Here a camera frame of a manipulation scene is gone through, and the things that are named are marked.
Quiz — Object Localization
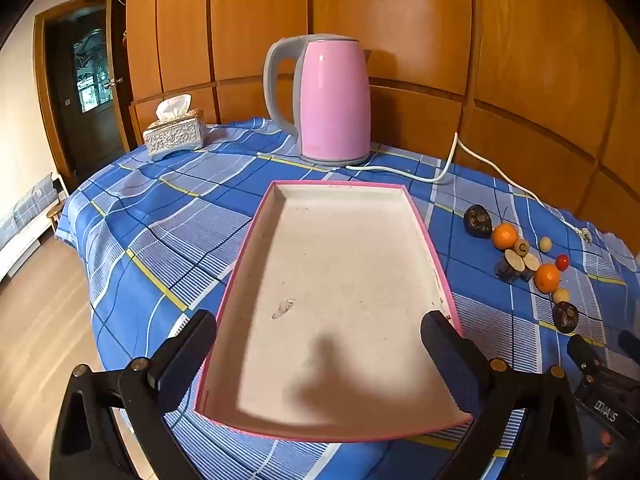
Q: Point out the dark purple round fruit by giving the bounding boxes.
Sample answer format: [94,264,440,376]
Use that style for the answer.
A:
[463,204,493,236]
[552,301,580,333]

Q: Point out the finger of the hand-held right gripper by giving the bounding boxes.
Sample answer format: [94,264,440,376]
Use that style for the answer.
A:
[567,334,606,383]
[618,330,640,361]

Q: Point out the pink electric kettle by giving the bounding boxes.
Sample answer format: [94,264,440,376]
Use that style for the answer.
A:
[263,34,372,167]

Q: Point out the orange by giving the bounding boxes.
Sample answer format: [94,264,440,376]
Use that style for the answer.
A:
[491,223,520,251]
[533,263,562,294]

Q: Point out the small wooden stool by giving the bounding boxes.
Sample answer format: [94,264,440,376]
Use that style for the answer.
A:
[46,172,69,235]

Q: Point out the white power cable with plug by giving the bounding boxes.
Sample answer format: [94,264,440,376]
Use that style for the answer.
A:
[345,132,596,247]

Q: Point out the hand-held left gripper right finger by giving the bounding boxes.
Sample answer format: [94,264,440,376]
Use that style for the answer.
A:
[420,310,593,480]

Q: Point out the wooden wardrobe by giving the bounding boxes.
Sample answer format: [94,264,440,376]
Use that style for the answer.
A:
[82,0,640,233]

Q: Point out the pink-rimmed white tray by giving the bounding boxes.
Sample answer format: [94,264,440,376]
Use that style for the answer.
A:
[194,180,473,443]

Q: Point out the white bench with plaid cushions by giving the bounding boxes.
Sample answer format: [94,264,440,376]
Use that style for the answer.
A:
[0,172,56,281]

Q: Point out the dark door with glass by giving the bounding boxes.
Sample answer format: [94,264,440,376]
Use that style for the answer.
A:
[45,5,126,171]

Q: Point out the blue plaid tablecloth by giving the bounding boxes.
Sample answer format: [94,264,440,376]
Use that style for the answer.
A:
[54,117,640,480]

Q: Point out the dark cylinder with beige face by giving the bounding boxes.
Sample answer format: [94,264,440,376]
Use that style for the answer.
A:
[495,250,526,283]
[519,254,542,282]

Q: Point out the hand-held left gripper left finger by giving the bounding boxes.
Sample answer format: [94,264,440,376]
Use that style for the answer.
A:
[50,309,218,480]

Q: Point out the silver embossed tissue box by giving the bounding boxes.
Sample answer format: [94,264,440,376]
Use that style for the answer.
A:
[143,110,206,162]

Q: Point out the white tissue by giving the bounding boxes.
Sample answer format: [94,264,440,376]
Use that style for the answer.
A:
[155,94,193,122]

